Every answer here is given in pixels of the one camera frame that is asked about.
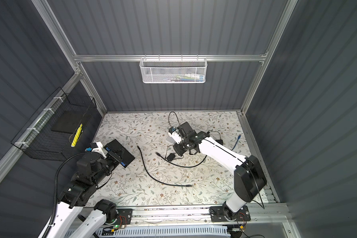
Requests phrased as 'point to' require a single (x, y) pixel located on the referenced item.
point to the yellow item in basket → (76, 136)
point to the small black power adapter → (171, 156)
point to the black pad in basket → (69, 121)
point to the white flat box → (170, 139)
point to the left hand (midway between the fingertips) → (124, 150)
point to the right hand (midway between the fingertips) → (177, 148)
